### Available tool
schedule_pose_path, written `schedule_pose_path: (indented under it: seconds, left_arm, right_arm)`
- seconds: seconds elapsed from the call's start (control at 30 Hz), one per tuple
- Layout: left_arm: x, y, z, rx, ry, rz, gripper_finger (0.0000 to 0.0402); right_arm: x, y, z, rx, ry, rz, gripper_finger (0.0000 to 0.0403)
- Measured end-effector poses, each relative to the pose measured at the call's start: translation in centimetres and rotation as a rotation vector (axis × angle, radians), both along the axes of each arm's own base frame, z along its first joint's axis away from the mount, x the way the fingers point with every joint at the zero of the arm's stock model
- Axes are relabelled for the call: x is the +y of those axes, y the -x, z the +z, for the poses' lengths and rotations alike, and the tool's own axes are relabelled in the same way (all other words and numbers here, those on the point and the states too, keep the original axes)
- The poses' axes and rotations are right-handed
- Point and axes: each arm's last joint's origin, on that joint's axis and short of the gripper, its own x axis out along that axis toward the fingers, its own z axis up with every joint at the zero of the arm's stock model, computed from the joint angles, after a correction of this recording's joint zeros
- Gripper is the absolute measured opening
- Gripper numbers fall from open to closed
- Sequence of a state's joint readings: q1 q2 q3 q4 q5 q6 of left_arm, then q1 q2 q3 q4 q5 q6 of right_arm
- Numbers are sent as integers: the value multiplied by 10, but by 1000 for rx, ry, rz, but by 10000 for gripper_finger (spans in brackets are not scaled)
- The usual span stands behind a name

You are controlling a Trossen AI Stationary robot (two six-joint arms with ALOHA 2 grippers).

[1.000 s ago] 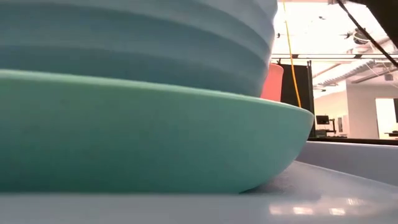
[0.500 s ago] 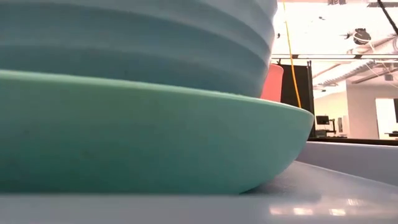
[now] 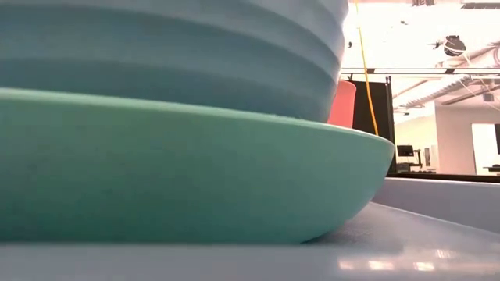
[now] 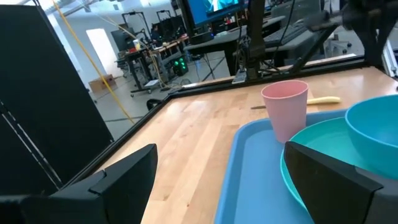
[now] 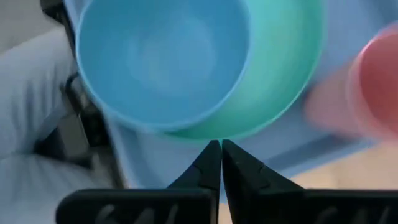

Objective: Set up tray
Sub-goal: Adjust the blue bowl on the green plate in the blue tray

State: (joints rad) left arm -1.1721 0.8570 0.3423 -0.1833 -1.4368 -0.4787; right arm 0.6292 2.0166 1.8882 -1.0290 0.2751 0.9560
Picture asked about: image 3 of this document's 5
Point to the green plate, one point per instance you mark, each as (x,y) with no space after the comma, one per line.
(176,175)

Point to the pink cup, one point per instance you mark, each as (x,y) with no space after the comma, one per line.
(345,105)

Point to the light blue bowl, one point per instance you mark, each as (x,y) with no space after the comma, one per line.
(156,58)

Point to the black partition screen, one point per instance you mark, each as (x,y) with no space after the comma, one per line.
(384,117)

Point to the small black monitor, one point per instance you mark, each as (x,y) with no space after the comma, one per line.
(405,150)

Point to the long light bar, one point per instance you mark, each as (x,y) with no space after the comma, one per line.
(410,71)

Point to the black aluminium table frame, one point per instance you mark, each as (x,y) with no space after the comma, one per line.
(429,177)

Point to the black hanging camera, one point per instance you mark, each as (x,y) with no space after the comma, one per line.
(453,45)

